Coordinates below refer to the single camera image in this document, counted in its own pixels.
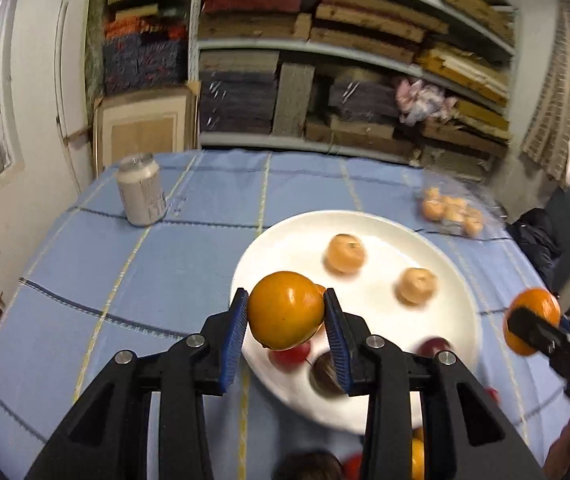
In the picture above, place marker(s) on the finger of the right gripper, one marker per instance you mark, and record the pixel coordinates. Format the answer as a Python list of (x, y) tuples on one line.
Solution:
[(533, 331)]

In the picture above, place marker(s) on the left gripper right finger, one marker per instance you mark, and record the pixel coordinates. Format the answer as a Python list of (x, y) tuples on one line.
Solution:
[(466, 434)]

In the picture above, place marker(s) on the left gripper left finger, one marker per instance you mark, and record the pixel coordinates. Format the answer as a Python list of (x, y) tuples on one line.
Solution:
[(104, 434)]

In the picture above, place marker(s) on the orange mandarin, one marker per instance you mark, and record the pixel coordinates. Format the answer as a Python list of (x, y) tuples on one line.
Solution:
[(345, 254), (542, 303)]

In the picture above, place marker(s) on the dark red plum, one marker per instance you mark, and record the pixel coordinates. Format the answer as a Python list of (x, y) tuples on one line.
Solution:
[(430, 347)]

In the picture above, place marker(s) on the pale peach fruit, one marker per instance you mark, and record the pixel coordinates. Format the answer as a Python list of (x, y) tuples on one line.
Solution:
[(416, 286)]

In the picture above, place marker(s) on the large dark mangosteen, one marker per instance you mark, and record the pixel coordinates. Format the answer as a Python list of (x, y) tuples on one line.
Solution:
[(323, 378)]

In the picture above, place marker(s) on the red tomato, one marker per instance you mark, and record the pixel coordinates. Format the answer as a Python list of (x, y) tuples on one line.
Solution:
[(289, 360)]

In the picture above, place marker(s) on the yellow orange tomato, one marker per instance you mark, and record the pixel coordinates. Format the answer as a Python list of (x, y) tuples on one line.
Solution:
[(284, 309)]

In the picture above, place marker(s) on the blue checked tablecloth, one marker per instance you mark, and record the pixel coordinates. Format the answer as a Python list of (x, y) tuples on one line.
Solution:
[(98, 285)]

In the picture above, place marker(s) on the white oval plate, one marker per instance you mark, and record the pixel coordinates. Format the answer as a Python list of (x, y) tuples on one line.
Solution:
[(299, 244)]

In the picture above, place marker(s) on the clear plastic fruit box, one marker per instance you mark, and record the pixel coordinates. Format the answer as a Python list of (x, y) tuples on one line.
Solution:
[(456, 207)]

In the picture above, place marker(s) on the beige curtain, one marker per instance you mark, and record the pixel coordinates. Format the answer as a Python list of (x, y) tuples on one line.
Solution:
[(547, 140)]

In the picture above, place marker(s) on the white drink can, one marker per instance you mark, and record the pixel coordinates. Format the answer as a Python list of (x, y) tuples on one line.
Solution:
[(139, 185)]

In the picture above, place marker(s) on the pink cloth bundle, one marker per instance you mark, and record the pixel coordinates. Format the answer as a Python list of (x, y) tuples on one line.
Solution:
[(418, 101)]

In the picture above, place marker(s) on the white metal shelf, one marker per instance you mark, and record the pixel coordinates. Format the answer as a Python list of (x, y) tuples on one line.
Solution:
[(321, 75)]

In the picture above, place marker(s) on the framed cardboard panel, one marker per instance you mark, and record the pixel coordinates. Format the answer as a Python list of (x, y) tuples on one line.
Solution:
[(161, 120)]

